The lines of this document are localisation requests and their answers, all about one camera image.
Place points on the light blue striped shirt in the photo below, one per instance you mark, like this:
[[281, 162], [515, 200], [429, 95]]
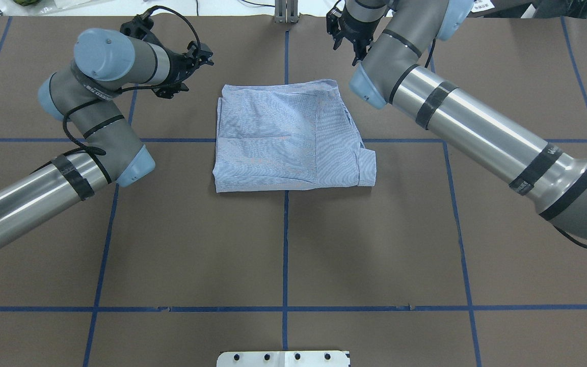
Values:
[[295, 137]]

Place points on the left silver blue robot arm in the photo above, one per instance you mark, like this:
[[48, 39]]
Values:
[[105, 65]]

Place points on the grey aluminium frame post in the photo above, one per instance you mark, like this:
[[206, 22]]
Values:
[[286, 11]]

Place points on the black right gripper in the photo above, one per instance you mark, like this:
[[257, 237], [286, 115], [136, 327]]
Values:
[[356, 29]]

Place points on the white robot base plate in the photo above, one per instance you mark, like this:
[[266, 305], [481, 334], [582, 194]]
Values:
[[285, 358]]

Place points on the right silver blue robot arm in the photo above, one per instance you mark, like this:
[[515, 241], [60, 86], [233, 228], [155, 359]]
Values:
[[389, 38]]

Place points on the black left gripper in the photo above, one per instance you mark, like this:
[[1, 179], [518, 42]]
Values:
[[177, 73]]

